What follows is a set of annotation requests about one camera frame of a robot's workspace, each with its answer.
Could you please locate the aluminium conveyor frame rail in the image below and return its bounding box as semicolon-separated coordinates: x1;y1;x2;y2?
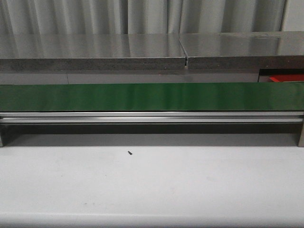
0;111;304;124

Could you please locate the grey stone slab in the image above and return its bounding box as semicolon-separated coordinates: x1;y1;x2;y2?
0;34;186;72
180;31;304;70

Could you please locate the metal conveyor support leg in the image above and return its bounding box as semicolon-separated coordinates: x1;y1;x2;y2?
298;123;304;147
0;125;10;147

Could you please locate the red plastic tray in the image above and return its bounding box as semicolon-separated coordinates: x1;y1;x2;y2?
269;74;304;83

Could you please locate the green conveyor belt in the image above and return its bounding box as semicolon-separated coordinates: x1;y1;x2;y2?
0;82;304;112

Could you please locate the metal conveyor support leg right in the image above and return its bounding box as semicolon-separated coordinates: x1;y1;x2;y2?
298;123;304;147

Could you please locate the metal conveyor support leg left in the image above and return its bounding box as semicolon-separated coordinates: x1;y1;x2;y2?
0;125;10;147

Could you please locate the grey curtain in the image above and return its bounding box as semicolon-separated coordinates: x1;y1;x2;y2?
0;0;304;35

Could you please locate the grey stone slab right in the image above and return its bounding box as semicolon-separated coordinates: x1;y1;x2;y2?
180;31;304;70

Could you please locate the grey stone slab left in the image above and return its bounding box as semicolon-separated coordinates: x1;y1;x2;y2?
0;34;186;72

